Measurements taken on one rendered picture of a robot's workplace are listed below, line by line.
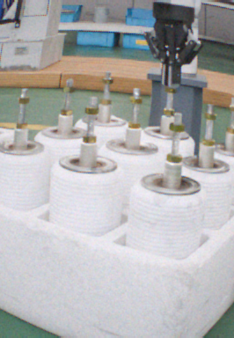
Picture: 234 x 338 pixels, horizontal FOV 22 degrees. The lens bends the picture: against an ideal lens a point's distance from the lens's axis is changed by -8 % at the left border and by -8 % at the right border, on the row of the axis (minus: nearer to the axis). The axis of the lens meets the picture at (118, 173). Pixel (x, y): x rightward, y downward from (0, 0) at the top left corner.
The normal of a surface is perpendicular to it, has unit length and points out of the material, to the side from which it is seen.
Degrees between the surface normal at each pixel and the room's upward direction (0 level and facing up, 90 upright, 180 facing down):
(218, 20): 90
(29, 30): 90
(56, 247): 90
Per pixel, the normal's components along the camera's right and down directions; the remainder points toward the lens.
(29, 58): -0.12, 0.28
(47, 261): -0.49, 0.22
